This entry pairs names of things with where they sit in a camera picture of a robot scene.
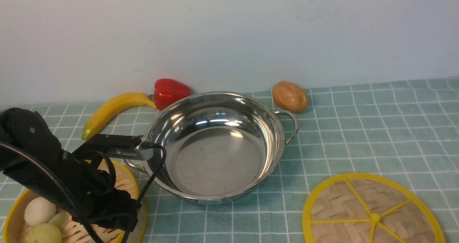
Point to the bamboo steamer basket yellow rim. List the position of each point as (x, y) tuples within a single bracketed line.
[(16, 230)]

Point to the woven bamboo steamer lid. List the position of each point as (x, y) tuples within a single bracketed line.
[(366, 208)]

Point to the green dumpling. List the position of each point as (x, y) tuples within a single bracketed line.
[(60, 220)]

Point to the white round bun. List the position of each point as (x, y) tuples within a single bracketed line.
[(39, 211)]

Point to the red bell pepper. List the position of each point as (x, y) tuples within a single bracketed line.
[(167, 91)]

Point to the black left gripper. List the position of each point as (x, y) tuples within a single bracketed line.
[(90, 178)]

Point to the yellow banana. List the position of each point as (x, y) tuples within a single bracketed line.
[(111, 108)]

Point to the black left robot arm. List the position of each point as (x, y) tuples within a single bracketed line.
[(29, 132)]

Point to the brown potato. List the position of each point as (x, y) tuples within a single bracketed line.
[(290, 97)]

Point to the greenish round bun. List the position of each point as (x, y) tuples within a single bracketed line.
[(44, 233)]

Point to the stainless steel pot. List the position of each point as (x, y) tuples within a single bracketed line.
[(218, 146)]

